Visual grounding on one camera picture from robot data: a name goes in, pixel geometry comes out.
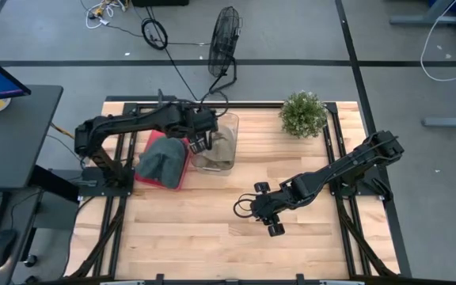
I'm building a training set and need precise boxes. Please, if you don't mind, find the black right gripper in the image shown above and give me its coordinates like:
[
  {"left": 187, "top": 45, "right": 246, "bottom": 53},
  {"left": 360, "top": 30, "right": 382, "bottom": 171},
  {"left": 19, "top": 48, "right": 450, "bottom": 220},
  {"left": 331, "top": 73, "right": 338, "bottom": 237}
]
[{"left": 250, "top": 181, "right": 292, "bottom": 238}]

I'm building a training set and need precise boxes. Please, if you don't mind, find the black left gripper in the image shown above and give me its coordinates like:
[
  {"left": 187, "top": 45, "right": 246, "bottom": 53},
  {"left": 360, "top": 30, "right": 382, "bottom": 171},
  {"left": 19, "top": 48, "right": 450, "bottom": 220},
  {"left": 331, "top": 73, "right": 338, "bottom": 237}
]
[{"left": 186, "top": 107, "right": 219, "bottom": 155}]

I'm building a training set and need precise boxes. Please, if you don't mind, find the clear plastic bin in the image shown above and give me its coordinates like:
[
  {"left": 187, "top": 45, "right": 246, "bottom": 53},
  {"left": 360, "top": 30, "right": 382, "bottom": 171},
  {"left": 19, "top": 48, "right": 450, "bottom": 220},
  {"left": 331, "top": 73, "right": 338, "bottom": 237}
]
[{"left": 190, "top": 112, "right": 240, "bottom": 176}]

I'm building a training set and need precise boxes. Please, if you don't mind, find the dark green hat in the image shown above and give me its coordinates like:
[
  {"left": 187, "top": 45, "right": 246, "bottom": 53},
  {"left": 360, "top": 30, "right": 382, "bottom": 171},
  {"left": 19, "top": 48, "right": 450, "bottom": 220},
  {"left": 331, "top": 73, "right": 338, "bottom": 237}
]
[{"left": 135, "top": 136, "right": 188, "bottom": 190}]

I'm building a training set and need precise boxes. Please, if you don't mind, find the red plastic bin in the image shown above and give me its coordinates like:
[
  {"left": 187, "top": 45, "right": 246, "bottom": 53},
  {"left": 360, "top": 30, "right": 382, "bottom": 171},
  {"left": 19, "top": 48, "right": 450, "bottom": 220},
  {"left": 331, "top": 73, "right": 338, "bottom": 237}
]
[{"left": 134, "top": 129, "right": 193, "bottom": 191}]

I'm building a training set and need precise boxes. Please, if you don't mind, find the small green potted plant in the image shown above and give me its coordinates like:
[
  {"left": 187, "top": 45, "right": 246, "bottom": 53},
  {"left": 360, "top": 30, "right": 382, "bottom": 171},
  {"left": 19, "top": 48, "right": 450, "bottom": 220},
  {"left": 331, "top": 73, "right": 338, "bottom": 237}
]
[{"left": 278, "top": 90, "right": 329, "bottom": 139}]

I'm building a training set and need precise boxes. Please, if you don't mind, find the black floor fan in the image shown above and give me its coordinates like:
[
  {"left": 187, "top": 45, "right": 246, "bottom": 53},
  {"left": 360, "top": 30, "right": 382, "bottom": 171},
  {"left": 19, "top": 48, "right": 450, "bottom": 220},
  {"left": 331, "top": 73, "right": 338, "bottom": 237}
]
[{"left": 207, "top": 6, "right": 244, "bottom": 95}]

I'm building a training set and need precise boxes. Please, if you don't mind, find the black box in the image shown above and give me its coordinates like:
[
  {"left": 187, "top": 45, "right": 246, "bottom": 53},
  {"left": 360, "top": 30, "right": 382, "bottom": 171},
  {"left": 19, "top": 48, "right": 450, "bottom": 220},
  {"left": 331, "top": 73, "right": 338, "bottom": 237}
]
[{"left": 131, "top": 0, "right": 189, "bottom": 8}]

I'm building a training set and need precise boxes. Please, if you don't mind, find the black desk support bar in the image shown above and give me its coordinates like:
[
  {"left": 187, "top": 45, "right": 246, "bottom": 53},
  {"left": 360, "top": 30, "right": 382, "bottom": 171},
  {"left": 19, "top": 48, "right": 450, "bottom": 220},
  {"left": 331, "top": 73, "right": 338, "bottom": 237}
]
[{"left": 28, "top": 165, "right": 81, "bottom": 203}]

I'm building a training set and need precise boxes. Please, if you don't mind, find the black desk top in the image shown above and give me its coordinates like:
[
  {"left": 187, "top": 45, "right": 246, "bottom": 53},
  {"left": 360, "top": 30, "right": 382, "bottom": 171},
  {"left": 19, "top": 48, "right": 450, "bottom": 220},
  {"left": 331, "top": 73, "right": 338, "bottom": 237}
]
[{"left": 0, "top": 85, "right": 63, "bottom": 191}]

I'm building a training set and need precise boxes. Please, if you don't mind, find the grey desk foot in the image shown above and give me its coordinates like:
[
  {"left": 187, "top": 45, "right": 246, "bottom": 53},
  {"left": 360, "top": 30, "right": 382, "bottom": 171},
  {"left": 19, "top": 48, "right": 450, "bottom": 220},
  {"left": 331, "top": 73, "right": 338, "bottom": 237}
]
[{"left": 421, "top": 116, "right": 456, "bottom": 128}]

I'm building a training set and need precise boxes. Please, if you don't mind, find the black computer mouse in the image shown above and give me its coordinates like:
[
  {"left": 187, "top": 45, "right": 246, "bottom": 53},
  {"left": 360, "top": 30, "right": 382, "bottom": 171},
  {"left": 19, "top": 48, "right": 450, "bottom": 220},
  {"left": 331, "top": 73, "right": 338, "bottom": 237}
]
[{"left": 0, "top": 228, "right": 18, "bottom": 270}]

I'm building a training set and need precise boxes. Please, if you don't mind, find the grey desk leg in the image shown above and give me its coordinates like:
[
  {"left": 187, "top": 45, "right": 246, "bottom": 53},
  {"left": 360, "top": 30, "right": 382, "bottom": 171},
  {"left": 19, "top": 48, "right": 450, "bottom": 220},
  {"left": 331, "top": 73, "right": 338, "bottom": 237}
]
[{"left": 389, "top": 0, "right": 456, "bottom": 27}]

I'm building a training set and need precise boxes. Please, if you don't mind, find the long black floor cable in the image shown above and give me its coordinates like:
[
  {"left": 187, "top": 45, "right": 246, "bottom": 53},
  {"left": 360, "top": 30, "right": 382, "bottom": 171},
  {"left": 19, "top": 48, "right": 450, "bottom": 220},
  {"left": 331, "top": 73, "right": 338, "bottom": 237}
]
[{"left": 144, "top": 6, "right": 198, "bottom": 101}]

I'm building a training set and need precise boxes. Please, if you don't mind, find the black aluminium table frame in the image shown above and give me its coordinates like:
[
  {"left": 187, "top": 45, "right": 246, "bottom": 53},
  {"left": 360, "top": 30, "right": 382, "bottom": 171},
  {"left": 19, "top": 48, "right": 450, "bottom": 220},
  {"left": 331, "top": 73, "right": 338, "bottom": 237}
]
[{"left": 63, "top": 94, "right": 413, "bottom": 285}]

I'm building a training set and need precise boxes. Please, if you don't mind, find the thin black floor cable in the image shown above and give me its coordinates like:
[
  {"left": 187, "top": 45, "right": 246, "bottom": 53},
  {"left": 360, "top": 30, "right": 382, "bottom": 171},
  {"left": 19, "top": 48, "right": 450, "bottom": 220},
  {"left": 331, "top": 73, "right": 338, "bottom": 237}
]
[{"left": 107, "top": 23, "right": 212, "bottom": 47}]

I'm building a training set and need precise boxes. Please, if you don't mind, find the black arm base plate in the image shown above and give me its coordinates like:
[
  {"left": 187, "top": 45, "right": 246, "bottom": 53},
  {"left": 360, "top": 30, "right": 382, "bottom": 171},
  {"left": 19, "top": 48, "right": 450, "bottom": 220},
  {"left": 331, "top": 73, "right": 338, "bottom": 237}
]
[
  {"left": 328, "top": 165, "right": 387, "bottom": 197},
  {"left": 78, "top": 165, "right": 136, "bottom": 198}
]

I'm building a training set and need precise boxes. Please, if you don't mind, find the coiled black cable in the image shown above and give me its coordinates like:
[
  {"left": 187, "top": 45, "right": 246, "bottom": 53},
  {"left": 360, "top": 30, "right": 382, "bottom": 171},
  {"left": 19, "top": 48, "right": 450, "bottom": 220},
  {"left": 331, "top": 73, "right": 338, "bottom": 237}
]
[{"left": 140, "top": 17, "right": 169, "bottom": 51}]

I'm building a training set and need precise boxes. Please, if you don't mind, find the white cable bundle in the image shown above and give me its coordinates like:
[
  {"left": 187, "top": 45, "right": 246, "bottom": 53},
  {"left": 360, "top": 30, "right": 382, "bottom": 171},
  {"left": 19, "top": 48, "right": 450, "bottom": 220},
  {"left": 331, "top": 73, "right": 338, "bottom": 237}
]
[{"left": 79, "top": 0, "right": 128, "bottom": 29}]

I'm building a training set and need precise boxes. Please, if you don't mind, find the long white cable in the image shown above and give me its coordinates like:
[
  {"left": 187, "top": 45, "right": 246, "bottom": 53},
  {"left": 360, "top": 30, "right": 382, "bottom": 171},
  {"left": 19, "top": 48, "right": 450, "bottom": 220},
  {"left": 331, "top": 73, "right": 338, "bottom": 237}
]
[{"left": 420, "top": 0, "right": 456, "bottom": 83}]

